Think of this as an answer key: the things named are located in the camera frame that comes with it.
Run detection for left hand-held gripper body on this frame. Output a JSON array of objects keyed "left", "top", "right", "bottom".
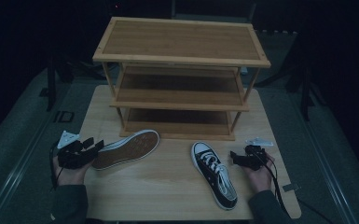
[{"left": 56, "top": 130, "right": 95, "bottom": 170}]

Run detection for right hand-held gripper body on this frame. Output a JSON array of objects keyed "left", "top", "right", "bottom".
[{"left": 235, "top": 136, "right": 274, "bottom": 172}]

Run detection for person's left hand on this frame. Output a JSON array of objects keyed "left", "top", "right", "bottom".
[{"left": 52, "top": 155, "right": 91, "bottom": 187}]

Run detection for person's right hand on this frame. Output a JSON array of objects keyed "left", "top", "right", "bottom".
[{"left": 242, "top": 152, "right": 276, "bottom": 194}]

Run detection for black canvas sneaker white laces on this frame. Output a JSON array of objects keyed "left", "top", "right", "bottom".
[{"left": 190, "top": 141, "right": 239, "bottom": 211}]

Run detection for sneaker showing brown sole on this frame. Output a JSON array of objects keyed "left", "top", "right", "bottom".
[{"left": 90, "top": 129, "right": 160, "bottom": 172}]

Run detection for grey tape piece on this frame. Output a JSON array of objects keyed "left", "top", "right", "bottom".
[{"left": 282, "top": 183, "right": 300, "bottom": 192}]

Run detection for black metal stand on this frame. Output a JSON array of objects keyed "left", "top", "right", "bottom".
[
  {"left": 45, "top": 55, "right": 59, "bottom": 112},
  {"left": 287, "top": 36, "right": 325, "bottom": 122}
]

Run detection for wooden three-tier shoe rack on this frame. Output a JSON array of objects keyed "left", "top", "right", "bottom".
[{"left": 91, "top": 16, "right": 272, "bottom": 142}]

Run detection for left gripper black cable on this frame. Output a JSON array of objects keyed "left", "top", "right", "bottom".
[{"left": 48, "top": 141, "right": 65, "bottom": 191}]

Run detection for black floor bracket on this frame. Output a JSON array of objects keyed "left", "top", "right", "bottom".
[{"left": 53, "top": 110, "right": 76, "bottom": 124}]

